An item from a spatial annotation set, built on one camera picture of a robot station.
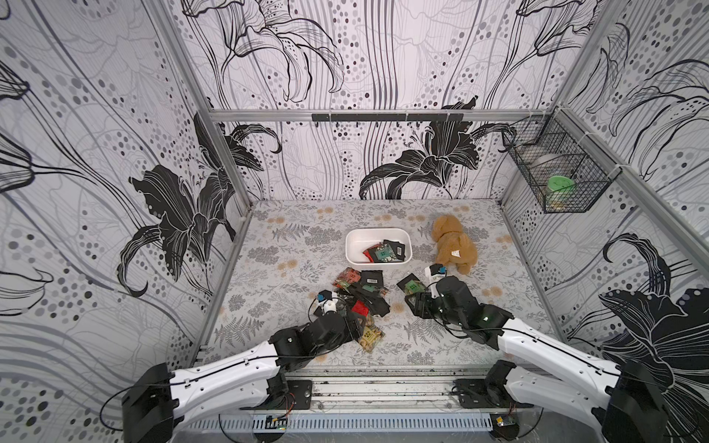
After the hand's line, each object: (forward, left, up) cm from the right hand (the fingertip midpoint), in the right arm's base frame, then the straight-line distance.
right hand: (413, 297), depth 81 cm
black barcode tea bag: (+11, +11, -8) cm, 18 cm away
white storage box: (+27, +17, -7) cm, 33 cm away
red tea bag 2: (0, +16, -8) cm, 18 cm away
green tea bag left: (-8, +13, -10) cm, 18 cm away
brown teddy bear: (+17, -15, +2) cm, 23 cm away
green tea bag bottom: (+20, +7, -6) cm, 22 cm away
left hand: (-8, +16, -3) cm, 18 cm away
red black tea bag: (+10, +21, -7) cm, 24 cm away
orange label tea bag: (+23, +2, -8) cm, 25 cm away
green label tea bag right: (+9, -1, -9) cm, 13 cm away
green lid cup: (+24, -44, +19) cm, 53 cm away
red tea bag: (+20, +14, -6) cm, 25 cm away
